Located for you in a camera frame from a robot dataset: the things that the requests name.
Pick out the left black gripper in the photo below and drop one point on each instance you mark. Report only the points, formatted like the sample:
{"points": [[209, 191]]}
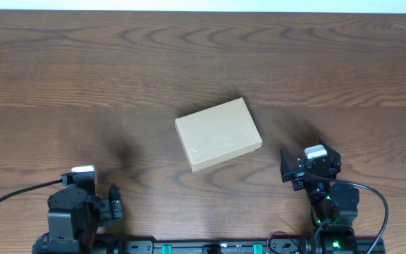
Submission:
{"points": [[115, 205]]}

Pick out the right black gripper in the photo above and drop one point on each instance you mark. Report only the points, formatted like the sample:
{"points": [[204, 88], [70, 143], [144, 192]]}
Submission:
{"points": [[295, 175]]}

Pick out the cardboard box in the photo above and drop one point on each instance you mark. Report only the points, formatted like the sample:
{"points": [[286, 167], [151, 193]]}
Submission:
{"points": [[217, 134]]}

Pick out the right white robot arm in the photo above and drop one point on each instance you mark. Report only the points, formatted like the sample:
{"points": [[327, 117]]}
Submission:
{"points": [[333, 205]]}

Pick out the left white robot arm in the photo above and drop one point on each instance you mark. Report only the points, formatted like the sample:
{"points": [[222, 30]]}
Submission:
{"points": [[75, 214]]}

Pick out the black mounting rail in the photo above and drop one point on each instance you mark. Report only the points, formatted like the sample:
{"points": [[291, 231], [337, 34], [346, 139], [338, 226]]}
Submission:
{"points": [[289, 245]]}

